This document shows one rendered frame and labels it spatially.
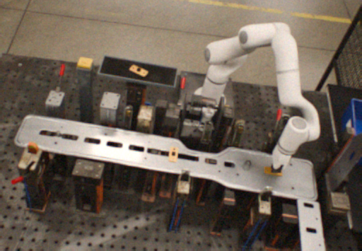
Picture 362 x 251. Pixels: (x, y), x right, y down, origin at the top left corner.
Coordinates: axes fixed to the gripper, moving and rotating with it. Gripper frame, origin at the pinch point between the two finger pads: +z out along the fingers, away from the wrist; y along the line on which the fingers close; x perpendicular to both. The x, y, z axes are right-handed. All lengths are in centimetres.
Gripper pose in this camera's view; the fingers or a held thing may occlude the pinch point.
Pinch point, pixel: (275, 167)
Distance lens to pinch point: 203.8
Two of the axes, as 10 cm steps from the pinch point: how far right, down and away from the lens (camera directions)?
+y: -1.1, 7.4, -6.6
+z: -1.4, 6.5, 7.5
